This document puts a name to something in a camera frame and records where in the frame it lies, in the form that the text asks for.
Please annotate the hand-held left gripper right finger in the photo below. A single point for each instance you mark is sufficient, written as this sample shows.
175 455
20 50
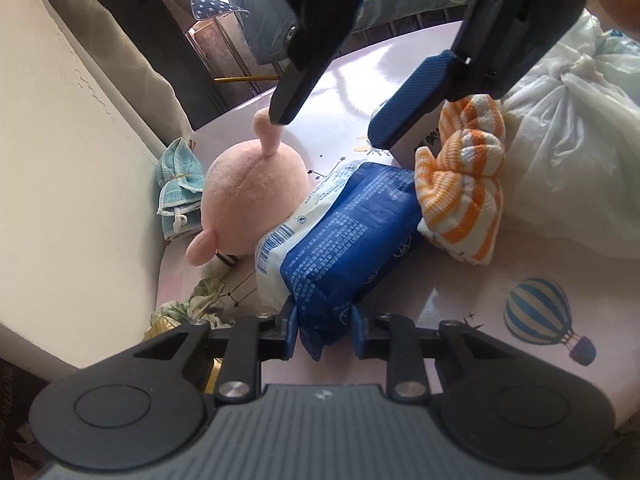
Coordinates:
356 331

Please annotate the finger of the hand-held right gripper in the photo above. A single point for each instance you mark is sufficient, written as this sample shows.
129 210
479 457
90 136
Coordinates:
410 95
300 80

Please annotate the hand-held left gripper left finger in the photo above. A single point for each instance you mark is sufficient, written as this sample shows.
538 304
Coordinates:
289 327

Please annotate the white yogurt cup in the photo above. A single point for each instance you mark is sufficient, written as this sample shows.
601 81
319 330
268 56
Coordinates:
420 136

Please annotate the blue tissue packet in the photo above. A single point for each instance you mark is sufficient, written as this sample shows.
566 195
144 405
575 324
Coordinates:
350 240

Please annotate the green floral cloth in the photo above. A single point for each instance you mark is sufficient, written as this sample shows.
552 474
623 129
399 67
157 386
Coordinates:
200 305

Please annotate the orange striped cloth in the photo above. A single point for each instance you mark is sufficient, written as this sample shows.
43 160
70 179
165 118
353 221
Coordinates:
460 200

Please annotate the pink plush toy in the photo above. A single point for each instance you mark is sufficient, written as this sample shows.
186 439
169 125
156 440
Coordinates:
250 195

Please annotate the light blue checked towel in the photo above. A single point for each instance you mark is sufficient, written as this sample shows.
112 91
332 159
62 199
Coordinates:
177 185

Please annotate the yellow stick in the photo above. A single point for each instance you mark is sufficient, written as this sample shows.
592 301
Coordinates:
245 79

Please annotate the blue star-patterned cloth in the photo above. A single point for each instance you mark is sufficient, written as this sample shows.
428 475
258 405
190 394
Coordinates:
210 6

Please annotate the gold box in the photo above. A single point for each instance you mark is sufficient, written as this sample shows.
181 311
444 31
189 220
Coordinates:
162 329

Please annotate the dark cabinet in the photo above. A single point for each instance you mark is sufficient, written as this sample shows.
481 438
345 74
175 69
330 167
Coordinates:
165 50

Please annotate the white green plastic bag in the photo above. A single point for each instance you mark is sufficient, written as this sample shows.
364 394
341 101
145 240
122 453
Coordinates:
575 135

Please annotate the beige curtain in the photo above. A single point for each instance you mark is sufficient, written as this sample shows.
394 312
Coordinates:
125 35

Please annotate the dark printed box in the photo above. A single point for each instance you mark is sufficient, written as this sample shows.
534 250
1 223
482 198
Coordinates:
20 410

